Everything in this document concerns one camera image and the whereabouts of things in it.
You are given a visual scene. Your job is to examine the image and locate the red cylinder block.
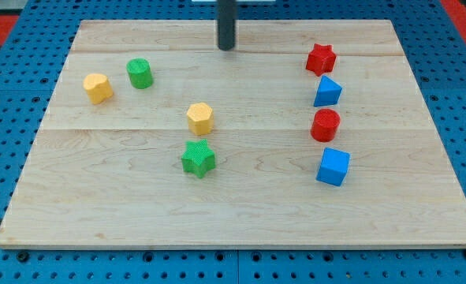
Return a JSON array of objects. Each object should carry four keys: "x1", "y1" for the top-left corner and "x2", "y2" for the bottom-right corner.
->
[{"x1": 310, "y1": 108, "x2": 341, "y2": 142}]

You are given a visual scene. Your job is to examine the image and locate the green star block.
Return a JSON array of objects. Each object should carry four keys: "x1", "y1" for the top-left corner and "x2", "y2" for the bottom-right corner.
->
[{"x1": 181, "y1": 139, "x2": 216, "y2": 178}]

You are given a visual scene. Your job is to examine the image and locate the blue cube block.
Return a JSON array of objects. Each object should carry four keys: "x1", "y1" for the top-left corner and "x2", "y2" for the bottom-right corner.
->
[{"x1": 316, "y1": 148, "x2": 351, "y2": 186}]

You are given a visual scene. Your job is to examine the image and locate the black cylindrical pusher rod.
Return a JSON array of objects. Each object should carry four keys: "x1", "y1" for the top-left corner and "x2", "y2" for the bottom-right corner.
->
[{"x1": 217, "y1": 0, "x2": 237, "y2": 51}]

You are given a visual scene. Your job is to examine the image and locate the blue triangle block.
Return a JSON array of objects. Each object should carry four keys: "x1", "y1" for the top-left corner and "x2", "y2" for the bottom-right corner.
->
[{"x1": 313, "y1": 75, "x2": 343, "y2": 107}]

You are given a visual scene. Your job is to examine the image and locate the yellow heart block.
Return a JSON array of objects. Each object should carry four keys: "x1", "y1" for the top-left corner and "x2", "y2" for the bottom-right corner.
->
[{"x1": 83, "y1": 73, "x2": 114, "y2": 105}]

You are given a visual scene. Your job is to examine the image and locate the green cylinder block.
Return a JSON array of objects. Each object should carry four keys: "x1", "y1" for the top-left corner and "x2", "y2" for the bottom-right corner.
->
[{"x1": 126, "y1": 58, "x2": 154, "y2": 89}]

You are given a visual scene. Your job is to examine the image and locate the yellow hexagon block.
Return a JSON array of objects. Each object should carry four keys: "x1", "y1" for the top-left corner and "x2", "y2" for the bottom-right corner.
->
[{"x1": 186, "y1": 103, "x2": 214, "y2": 136}]

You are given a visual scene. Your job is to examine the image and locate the red star block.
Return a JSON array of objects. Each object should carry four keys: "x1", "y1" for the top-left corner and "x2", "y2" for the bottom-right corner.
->
[{"x1": 305, "y1": 43, "x2": 337, "y2": 77}]

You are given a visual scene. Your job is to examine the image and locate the light wooden board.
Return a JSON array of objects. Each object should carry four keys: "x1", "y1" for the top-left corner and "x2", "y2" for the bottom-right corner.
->
[{"x1": 0, "y1": 20, "x2": 466, "y2": 250}]

